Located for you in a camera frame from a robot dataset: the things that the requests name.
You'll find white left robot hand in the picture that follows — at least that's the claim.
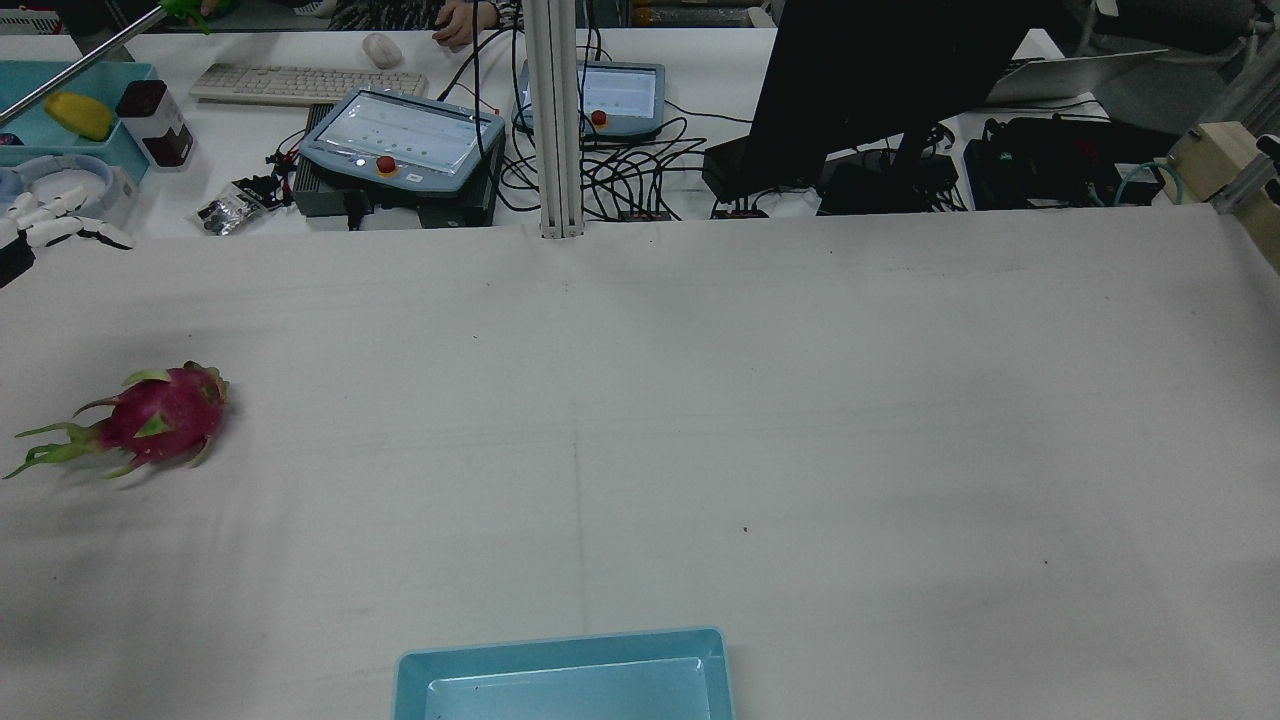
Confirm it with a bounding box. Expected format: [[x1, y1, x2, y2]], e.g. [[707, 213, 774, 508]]
[[0, 186, 136, 290]]

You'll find yellow fruit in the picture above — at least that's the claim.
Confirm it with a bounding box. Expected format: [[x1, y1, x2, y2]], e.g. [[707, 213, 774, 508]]
[[44, 91, 117, 142]]

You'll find light blue storage bin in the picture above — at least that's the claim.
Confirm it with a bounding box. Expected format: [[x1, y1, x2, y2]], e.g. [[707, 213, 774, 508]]
[[0, 61, 162, 187]]

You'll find silver metal rod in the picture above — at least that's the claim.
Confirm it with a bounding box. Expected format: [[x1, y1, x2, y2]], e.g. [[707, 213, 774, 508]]
[[0, 4, 167, 127]]

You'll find small bag of black parts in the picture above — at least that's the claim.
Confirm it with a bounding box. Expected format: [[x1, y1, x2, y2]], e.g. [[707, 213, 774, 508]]
[[196, 177, 287, 237]]

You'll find pink dragon fruit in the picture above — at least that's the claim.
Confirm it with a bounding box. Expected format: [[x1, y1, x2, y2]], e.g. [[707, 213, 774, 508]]
[[3, 361, 232, 480]]

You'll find green toy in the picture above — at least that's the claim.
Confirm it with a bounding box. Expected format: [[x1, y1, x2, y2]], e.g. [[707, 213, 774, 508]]
[[159, 0, 239, 35]]

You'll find black control box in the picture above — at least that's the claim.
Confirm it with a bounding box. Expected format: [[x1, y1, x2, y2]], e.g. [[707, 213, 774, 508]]
[[292, 102, 507, 230]]

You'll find white computer keyboard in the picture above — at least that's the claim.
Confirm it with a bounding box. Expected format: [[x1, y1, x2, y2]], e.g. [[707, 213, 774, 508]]
[[189, 62, 430, 107]]

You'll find large grey teach pendant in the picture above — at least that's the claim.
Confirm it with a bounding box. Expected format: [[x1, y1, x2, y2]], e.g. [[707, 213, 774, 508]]
[[298, 87, 507, 197]]

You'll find person's hand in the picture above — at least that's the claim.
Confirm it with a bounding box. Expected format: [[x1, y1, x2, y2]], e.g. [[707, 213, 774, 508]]
[[432, 0, 502, 52]]

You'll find small grey teach pendant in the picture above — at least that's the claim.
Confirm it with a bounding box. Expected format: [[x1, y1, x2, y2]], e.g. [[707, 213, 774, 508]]
[[514, 59, 667, 140]]

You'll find black hub box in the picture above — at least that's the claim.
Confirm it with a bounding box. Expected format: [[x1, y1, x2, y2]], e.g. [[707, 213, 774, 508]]
[[702, 134, 831, 206]]

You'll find light blue plastic tray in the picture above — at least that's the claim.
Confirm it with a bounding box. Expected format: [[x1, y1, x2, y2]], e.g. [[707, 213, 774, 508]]
[[392, 627, 737, 720]]

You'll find black Huawei monitor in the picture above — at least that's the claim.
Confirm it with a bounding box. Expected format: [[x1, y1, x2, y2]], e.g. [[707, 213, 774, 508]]
[[744, 0, 1067, 217]]

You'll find grey computer tower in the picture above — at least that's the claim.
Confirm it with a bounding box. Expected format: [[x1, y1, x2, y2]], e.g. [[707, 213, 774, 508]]
[[964, 116, 1183, 212]]

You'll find silver laptop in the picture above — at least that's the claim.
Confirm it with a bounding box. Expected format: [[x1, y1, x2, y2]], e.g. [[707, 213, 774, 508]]
[[984, 47, 1170, 107]]

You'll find wooden block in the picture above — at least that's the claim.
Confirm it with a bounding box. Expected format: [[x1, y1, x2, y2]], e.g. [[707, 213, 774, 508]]
[[1164, 121, 1280, 217]]

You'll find white ring roll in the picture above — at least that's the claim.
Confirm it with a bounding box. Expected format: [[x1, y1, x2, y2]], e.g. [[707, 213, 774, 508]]
[[0, 154, 117, 217]]

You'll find aluminium profile post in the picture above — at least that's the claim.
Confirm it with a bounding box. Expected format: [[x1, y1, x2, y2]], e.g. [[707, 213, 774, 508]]
[[521, 0, 585, 240]]

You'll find black cable tangle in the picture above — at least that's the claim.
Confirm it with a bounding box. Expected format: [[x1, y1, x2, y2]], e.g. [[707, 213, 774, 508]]
[[497, 96, 753, 222]]

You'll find teal cable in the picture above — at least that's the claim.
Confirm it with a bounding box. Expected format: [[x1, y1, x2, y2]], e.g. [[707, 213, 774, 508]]
[[1114, 159, 1187, 207]]

